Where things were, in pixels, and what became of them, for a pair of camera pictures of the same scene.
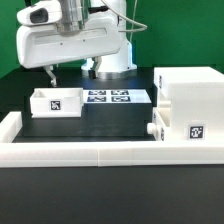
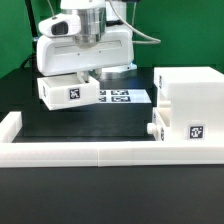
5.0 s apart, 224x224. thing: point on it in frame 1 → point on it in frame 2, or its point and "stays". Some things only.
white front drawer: (157, 127) stays
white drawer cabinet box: (189, 101) stays
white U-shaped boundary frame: (40, 154) stays
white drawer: (56, 102) → (64, 91)
